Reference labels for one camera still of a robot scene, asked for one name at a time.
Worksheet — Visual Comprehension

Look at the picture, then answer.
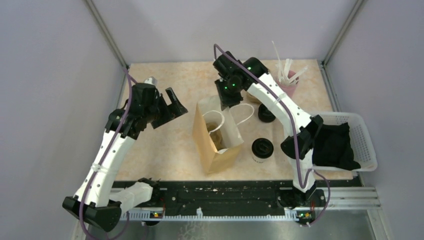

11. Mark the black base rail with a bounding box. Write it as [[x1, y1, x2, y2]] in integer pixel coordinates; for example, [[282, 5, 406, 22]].
[[117, 178, 327, 221]]

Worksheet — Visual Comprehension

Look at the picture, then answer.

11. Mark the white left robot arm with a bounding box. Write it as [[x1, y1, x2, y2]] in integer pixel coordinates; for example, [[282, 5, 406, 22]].
[[62, 83, 188, 233]]

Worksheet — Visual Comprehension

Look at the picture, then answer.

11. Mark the brown paper bag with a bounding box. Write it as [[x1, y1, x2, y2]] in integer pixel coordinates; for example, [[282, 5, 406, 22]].
[[192, 95, 255, 175]]

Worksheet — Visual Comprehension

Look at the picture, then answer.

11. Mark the brown cardboard cup carrier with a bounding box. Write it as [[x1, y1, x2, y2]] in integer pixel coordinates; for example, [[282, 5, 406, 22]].
[[206, 122, 224, 151], [245, 92, 262, 104]]

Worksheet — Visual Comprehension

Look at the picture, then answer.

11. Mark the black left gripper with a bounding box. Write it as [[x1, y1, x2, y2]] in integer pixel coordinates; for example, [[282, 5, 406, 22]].
[[144, 87, 187, 129]]

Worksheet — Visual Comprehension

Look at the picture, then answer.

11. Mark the stack of black lids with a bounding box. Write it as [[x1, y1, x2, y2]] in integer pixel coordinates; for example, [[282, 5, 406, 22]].
[[257, 104, 276, 123]]

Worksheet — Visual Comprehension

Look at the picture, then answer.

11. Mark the pink straw holder cup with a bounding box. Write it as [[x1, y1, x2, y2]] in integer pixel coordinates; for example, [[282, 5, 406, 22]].
[[279, 80, 299, 98]]

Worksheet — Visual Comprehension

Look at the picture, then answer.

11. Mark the white paper cup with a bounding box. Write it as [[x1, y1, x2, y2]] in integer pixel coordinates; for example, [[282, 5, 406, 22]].
[[252, 155, 269, 164]]

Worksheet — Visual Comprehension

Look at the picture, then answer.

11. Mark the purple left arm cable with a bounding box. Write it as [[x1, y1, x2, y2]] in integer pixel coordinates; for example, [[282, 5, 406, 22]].
[[78, 67, 138, 240]]

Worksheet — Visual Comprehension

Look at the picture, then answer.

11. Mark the black plastic cup lid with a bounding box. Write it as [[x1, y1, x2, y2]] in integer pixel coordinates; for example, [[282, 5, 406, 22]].
[[251, 138, 274, 158]]

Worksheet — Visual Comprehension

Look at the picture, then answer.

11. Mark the black cloth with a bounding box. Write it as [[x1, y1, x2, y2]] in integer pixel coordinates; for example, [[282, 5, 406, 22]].
[[312, 122, 361, 171]]

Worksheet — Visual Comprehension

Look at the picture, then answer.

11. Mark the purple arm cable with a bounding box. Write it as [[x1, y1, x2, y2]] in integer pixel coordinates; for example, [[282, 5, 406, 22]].
[[213, 43, 331, 228], [78, 67, 138, 240]]

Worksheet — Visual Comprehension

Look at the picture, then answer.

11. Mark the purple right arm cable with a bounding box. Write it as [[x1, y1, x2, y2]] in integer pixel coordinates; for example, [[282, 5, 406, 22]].
[[213, 43, 331, 228]]

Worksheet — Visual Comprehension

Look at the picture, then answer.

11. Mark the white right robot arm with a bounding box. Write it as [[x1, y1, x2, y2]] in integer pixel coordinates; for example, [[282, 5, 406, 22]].
[[213, 51, 324, 209]]

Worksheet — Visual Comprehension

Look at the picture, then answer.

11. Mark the white plastic basket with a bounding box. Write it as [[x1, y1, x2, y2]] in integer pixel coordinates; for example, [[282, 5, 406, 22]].
[[310, 111, 378, 172]]

